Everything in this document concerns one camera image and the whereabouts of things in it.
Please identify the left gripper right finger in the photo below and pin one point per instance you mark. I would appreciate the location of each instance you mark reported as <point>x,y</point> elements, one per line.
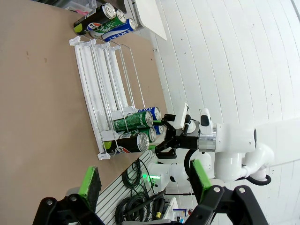
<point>201,180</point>

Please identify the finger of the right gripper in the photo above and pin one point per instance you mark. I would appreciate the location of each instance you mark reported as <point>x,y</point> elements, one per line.
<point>170,126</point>
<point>167,151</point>

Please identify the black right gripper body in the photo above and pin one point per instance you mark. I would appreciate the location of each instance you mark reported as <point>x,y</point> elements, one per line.
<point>187,140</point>

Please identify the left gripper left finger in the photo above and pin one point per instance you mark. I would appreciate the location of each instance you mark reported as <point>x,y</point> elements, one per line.
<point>90,185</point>

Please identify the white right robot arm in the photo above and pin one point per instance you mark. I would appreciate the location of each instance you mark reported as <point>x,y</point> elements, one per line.
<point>234,140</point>

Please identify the blue Pocari Sweat can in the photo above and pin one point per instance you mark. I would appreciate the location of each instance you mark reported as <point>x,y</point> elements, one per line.
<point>119,31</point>
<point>154,112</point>
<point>159,129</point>

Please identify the green Chilsung cider can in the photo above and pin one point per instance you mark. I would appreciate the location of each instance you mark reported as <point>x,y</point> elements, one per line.
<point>152,134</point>
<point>133,120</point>
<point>112,24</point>

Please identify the grey grooved metal plate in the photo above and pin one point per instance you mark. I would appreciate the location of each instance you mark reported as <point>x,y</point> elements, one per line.
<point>110,192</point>

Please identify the black Pepsi can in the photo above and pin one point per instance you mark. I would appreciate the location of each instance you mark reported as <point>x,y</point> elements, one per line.
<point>131,144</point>
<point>96,20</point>

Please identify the white can dispenser rack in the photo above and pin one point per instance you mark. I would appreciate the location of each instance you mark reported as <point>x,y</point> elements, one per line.
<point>93,82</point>

